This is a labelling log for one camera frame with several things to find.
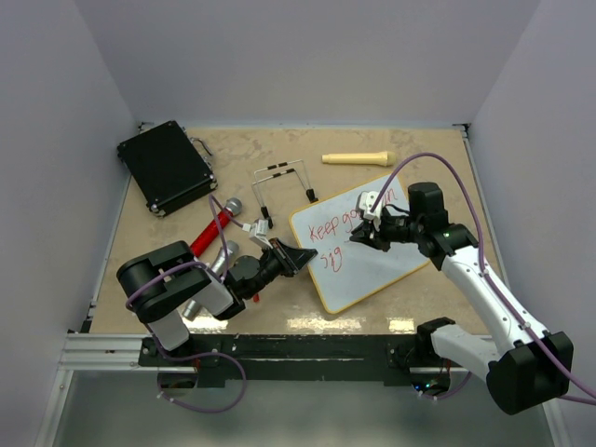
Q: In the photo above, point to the red glitter toy microphone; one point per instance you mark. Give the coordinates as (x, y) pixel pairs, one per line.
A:
(227, 214)

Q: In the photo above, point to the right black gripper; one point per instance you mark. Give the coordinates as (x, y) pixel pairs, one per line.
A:
(366, 233)

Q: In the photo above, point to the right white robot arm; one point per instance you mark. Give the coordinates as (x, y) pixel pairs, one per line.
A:
(522, 363)

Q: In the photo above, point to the cream toy microphone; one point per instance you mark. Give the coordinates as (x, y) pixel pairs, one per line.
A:
(382, 159)

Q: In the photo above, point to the silver toy microphone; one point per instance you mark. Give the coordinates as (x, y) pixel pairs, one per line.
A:
(214, 298)

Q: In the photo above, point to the wire whiteboard stand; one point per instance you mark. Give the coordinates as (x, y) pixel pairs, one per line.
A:
(283, 176)

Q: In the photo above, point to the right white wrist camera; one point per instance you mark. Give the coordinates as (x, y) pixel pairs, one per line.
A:
(369, 207)

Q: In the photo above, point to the black carrying case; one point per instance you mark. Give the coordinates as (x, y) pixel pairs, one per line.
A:
(167, 167)

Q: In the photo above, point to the yellow framed whiteboard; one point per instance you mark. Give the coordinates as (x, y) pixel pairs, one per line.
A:
(345, 274)

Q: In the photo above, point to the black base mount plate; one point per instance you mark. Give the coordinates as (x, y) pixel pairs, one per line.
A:
(211, 360)

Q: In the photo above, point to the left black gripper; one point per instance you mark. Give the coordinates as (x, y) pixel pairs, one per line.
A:
(291, 260)

